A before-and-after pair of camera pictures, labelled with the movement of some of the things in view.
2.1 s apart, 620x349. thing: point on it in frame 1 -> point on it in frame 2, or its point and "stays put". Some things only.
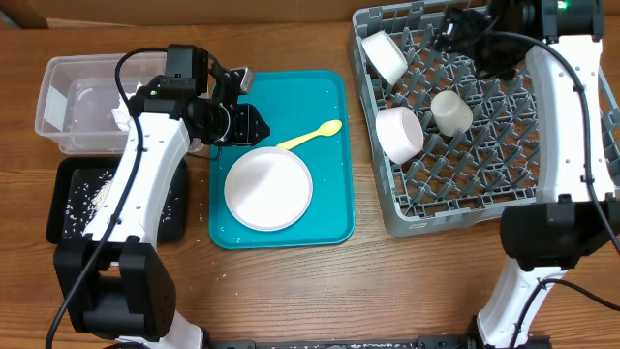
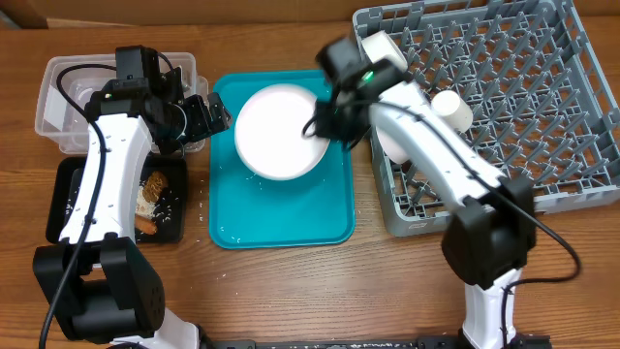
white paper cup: (451, 112) stays put
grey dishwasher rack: (472, 178) stays put
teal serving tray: (294, 103) stays put
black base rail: (467, 341) stays put
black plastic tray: (77, 184) stays put
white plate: (268, 188) -> (269, 133)
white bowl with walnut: (385, 57) stays put
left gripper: (247, 133) -> (203, 127)
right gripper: (463, 26) -> (327, 127)
